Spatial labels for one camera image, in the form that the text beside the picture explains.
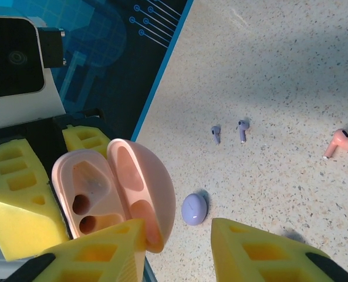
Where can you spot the purple earbud charging case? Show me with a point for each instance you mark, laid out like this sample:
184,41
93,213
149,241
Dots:
194,208

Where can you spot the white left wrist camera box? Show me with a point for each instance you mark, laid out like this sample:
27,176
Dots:
50,97

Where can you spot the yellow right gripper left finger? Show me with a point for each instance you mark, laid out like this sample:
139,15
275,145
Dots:
103,258

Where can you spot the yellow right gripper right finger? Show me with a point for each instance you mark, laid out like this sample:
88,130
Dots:
250,258

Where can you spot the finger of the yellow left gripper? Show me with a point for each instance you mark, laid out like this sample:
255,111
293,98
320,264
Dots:
87,141
15,217

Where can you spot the pink earbud charging case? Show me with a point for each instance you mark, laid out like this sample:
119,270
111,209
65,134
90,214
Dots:
85,176

